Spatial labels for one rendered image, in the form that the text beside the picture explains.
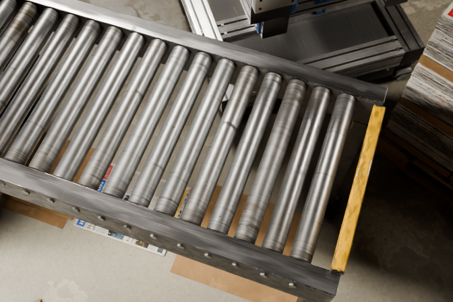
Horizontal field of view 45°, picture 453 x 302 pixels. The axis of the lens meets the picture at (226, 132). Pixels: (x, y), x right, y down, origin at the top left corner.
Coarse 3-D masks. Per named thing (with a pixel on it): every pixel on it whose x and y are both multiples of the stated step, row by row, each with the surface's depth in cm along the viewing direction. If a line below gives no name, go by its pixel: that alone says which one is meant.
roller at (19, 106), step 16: (64, 32) 147; (48, 48) 144; (64, 48) 146; (48, 64) 142; (32, 80) 139; (16, 96) 137; (32, 96) 138; (16, 112) 135; (0, 128) 132; (16, 128) 135; (0, 144) 131
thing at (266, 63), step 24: (0, 0) 156; (24, 0) 152; (48, 0) 152; (72, 0) 152; (120, 24) 148; (144, 24) 148; (120, 48) 156; (144, 48) 152; (168, 48) 148; (192, 48) 144; (216, 48) 144; (240, 48) 144; (264, 72) 142; (288, 72) 140; (312, 72) 140; (336, 96) 140; (360, 96) 137; (384, 96) 137; (360, 120) 146
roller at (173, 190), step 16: (224, 64) 141; (224, 80) 140; (208, 96) 137; (208, 112) 135; (192, 128) 133; (208, 128) 134; (192, 144) 130; (176, 160) 129; (192, 160) 129; (176, 176) 126; (176, 192) 125; (160, 208) 123; (176, 208) 125
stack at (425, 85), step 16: (448, 16) 146; (448, 32) 149; (432, 48) 158; (448, 48) 153; (448, 64) 158; (416, 80) 172; (432, 80) 166; (416, 96) 177; (432, 96) 171; (448, 96) 167; (400, 112) 190; (432, 112) 177; (448, 112) 172; (384, 128) 203; (400, 128) 196; (416, 128) 190; (432, 128) 184; (384, 144) 210; (416, 144) 197; (432, 144) 191; (448, 144) 184; (400, 160) 210; (416, 160) 202; (432, 160) 197; (448, 160) 190; (416, 176) 211; (432, 176) 203
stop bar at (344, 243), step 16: (384, 112) 133; (368, 128) 130; (368, 144) 128; (368, 160) 126; (368, 176) 124; (352, 192) 122; (352, 208) 121; (352, 224) 119; (352, 240) 117; (336, 256) 116; (336, 272) 115
